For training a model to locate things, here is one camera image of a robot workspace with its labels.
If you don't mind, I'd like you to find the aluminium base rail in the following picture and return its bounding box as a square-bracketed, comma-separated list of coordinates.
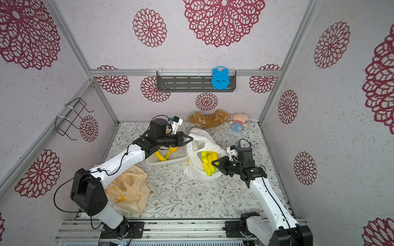
[53, 218, 258, 245]

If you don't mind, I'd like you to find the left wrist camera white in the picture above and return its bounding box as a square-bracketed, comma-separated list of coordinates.
[170, 116, 183, 134]

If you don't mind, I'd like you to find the white perforated plastic basket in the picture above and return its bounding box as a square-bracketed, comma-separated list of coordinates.
[146, 146, 188, 166]

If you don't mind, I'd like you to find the brown teddy bear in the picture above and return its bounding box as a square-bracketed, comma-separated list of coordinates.
[189, 109, 230, 129]

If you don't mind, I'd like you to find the black wire wall rack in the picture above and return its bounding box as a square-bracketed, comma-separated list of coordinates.
[54, 97, 94, 141]

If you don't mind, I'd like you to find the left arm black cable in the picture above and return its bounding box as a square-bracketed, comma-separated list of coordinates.
[53, 144, 130, 214]

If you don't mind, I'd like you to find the white plastic bag lemon print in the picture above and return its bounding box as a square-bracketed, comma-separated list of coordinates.
[183, 128, 228, 182]

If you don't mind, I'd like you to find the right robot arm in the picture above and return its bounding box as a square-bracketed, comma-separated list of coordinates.
[211, 146, 314, 246]

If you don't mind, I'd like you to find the pink doll blue outfit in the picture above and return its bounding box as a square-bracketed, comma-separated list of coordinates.
[230, 113, 250, 133]

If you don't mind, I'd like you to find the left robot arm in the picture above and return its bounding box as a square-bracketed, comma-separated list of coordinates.
[70, 115, 193, 237]

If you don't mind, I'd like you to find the orange-yellow banana bunch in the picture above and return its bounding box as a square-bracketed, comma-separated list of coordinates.
[155, 147, 178, 162]

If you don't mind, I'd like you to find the grey wall shelf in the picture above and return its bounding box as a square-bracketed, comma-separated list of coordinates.
[156, 71, 237, 93]

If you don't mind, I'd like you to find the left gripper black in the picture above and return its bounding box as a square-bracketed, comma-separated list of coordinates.
[158, 131, 194, 148]

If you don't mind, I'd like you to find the blue alarm clock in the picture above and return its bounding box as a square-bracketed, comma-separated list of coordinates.
[211, 67, 230, 90]

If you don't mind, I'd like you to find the beige plastic bag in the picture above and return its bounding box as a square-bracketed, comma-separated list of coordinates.
[105, 166, 150, 214]

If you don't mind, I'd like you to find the dark green alarm clock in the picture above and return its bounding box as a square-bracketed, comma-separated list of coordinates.
[238, 138, 253, 150]

